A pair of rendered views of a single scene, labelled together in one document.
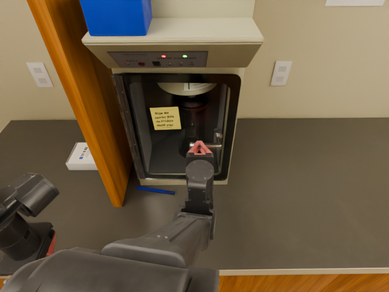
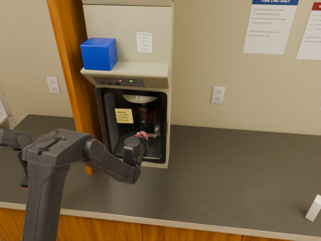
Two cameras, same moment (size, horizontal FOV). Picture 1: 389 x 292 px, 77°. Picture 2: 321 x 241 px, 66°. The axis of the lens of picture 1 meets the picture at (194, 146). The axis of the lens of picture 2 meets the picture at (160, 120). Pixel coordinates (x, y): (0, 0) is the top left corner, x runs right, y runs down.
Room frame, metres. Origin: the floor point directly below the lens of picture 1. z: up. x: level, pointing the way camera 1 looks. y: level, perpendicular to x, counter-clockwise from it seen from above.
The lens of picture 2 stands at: (-0.36, -0.20, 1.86)
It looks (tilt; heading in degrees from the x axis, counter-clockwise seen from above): 34 degrees down; 7
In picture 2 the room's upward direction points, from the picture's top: straight up
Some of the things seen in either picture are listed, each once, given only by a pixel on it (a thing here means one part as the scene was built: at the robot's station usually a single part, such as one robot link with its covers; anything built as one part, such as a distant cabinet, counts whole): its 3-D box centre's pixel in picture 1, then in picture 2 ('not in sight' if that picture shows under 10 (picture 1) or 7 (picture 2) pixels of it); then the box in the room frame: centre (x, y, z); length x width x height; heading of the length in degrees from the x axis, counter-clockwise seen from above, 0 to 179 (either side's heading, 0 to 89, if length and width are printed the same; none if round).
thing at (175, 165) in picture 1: (181, 137); (133, 128); (0.54, 0.04, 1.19); 0.30 x 0.01 x 0.40; 89
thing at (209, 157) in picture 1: (199, 176); (137, 150); (0.38, -0.01, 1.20); 0.07 x 0.07 x 0.10; 0
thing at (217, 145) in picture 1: (206, 141); (147, 132); (0.50, -0.03, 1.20); 0.10 x 0.05 x 0.03; 89
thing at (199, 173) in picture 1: (195, 199); (129, 158); (0.29, 0.00, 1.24); 0.12 x 0.09 x 0.11; 171
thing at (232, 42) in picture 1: (175, 53); (127, 79); (0.49, 0.04, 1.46); 0.32 x 0.11 x 0.10; 91
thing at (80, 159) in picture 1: (92, 155); not in sight; (0.68, 0.41, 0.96); 0.16 x 0.12 x 0.04; 90
